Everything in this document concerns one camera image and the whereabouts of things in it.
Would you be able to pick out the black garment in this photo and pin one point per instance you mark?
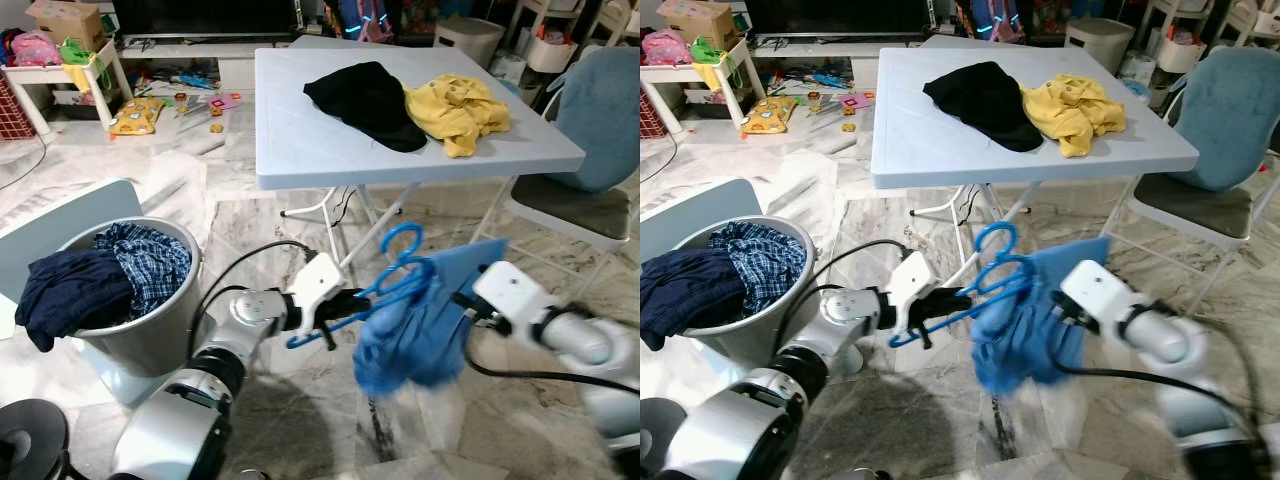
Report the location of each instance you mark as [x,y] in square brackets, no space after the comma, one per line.
[985,100]
[365,100]

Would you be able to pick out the white side table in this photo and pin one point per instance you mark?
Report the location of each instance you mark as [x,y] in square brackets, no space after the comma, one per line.
[660,72]
[30,72]

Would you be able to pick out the grey laundry bin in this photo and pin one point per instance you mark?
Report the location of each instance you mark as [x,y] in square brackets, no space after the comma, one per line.
[770,340]
[150,340]

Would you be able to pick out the white television stand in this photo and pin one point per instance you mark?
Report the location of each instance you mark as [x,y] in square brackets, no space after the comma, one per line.
[830,48]
[200,48]

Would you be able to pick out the yellow garment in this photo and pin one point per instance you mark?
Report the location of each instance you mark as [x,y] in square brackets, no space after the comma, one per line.
[1075,110]
[460,110]

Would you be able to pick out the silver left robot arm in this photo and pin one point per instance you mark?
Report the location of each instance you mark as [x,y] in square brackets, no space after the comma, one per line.
[180,430]
[750,430]

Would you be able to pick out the light blue child chair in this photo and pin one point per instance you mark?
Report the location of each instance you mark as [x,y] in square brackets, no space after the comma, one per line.
[60,215]
[690,210]

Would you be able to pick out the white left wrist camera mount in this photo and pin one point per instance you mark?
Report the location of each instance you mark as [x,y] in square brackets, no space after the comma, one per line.
[318,280]
[915,280]

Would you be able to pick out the black television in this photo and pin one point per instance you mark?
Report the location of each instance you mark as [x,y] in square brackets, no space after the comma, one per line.
[830,15]
[200,15]

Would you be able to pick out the yellow toy mat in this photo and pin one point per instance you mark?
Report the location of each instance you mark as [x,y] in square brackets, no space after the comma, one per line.
[768,118]
[135,118]

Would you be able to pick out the light blue folding table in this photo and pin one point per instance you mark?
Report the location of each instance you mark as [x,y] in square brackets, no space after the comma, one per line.
[320,140]
[940,140]

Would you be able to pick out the green toy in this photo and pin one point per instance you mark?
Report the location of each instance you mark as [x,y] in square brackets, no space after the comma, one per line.
[75,50]
[705,50]

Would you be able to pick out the bright blue garment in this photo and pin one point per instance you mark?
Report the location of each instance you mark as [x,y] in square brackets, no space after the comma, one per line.
[420,340]
[1030,340]

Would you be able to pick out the grey white folding chair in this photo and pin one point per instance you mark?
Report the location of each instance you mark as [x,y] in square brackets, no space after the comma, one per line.
[1195,205]
[570,205]

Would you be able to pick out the blue plastic hanger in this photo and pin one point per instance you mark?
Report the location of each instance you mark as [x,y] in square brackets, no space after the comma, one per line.
[1000,228]
[398,228]

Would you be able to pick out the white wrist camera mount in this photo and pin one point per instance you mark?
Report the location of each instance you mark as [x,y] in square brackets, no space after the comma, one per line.
[510,288]
[318,280]
[915,280]
[1095,285]

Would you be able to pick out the light blue chair cushion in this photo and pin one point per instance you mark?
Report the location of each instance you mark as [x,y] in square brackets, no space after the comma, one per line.
[600,110]
[1225,115]

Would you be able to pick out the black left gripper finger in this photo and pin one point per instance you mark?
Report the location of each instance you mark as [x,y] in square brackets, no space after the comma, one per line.
[958,294]
[955,311]
[356,294]
[352,311]

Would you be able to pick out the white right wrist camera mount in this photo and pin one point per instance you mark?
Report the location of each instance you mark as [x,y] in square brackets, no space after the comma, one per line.
[510,288]
[1095,285]

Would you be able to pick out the pink bag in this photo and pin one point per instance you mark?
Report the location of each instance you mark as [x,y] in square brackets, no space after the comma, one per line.
[35,50]
[665,50]

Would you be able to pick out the brown cardboard box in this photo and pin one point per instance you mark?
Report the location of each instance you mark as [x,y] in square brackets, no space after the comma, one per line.
[65,22]
[695,22]

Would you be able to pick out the navy blue garment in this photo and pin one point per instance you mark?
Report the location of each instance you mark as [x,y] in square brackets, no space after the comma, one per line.
[695,295]
[75,295]

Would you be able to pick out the blue plaid shirt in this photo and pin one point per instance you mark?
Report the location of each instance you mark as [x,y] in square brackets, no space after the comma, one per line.
[155,265]
[770,265]

